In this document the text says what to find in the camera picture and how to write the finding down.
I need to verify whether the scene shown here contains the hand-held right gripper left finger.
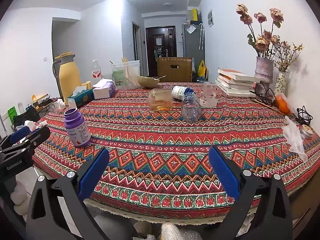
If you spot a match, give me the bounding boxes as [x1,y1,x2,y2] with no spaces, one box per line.
[26,147,110,240]

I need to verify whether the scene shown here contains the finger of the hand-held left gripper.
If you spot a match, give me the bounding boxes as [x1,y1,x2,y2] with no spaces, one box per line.
[5,126,51,161]
[0,126,32,153]

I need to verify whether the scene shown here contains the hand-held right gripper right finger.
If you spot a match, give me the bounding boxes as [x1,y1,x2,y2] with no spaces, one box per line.
[208,146,294,240]

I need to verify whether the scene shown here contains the purple plastic bottle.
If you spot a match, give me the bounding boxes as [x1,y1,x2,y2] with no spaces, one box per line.
[64,107,92,148]

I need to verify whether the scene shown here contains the clear glass cup pink print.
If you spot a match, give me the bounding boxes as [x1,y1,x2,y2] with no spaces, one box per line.
[199,81,218,108]

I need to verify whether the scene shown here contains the crumpled white tissue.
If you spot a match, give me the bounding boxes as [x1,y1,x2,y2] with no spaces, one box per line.
[25,120,48,132]

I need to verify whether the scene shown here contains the black bag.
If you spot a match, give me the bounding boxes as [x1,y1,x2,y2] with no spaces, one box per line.
[12,109,40,128]

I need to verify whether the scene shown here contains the green bag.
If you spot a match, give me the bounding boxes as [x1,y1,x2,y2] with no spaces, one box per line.
[7,107,17,124]

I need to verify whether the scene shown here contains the small folding table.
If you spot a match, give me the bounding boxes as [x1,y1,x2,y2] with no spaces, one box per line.
[31,94,58,111]

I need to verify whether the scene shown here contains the crumpled clear plastic wrap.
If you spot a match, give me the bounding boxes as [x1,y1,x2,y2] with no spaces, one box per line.
[49,99,66,114]

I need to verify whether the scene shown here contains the green tissue box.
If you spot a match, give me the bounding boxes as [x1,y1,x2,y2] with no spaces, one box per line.
[67,86,95,108]

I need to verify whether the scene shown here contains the yellow thermos jug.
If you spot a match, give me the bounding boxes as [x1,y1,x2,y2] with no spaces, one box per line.
[52,52,82,105]

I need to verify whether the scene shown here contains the patterned red tablecloth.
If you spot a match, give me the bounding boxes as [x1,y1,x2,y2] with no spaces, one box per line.
[32,81,320,227]

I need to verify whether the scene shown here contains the clear crinkled plastic bottle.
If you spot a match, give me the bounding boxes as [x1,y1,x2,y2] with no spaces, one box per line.
[181,92,202,122]

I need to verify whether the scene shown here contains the wooden chopsticks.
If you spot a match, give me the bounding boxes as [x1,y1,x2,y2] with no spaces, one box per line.
[251,99,283,114]

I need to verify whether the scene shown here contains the white plastic bag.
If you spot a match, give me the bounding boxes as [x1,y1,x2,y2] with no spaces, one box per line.
[281,116,308,162]

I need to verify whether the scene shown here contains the white tissue pack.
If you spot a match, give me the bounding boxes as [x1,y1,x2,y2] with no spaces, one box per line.
[92,78,116,100]

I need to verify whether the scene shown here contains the white fluffy cloth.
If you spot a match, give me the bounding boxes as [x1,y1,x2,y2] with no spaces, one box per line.
[160,223,182,240]

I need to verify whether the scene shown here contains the orange fruit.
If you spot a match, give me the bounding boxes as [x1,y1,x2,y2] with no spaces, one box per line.
[275,92,292,114]

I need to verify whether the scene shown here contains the red label water bottle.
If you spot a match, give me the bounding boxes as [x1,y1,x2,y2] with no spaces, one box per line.
[91,59,102,79]

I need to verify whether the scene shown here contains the stack of books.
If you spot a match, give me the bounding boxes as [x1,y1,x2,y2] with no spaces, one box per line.
[215,68,262,97]

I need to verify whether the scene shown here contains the small round tin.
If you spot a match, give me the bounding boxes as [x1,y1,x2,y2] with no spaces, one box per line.
[301,124,314,139]

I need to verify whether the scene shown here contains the white supplement bottle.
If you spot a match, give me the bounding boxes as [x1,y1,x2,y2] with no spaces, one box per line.
[171,85,194,99]

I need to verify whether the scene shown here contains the clear plastic storage container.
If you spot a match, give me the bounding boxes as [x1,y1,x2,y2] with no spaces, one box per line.
[111,60,140,90]

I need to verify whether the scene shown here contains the woven bowl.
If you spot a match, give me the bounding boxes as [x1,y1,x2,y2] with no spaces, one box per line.
[137,76,160,88]

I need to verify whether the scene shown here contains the small floral vase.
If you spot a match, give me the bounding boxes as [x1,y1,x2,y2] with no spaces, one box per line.
[274,71,287,95]

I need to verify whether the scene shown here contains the yellow bag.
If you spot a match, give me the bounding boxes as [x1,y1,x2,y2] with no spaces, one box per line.
[198,60,208,77]

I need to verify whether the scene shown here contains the pink ceramic vase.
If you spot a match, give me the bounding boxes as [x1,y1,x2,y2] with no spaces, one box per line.
[254,56,275,95]

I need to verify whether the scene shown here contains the wooden chair back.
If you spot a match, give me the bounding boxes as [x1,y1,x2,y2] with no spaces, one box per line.
[157,57,193,83]

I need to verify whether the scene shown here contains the dried yellow berry twigs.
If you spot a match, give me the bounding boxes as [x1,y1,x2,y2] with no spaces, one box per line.
[274,41,304,72]

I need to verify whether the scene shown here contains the dark brown door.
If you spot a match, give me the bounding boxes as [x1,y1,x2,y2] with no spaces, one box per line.
[146,26,177,77]

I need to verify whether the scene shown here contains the grey refrigerator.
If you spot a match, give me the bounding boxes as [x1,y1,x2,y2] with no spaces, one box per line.
[182,23,205,58]

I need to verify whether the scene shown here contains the dried rose bouquet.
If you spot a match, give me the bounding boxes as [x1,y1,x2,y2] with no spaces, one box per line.
[236,4,284,58]

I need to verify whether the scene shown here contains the white folded umbrella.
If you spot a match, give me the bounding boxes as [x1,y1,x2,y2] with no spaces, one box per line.
[199,23,206,50]

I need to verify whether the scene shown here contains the black cable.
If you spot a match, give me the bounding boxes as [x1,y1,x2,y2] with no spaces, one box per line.
[296,106,313,127]
[255,82,275,105]

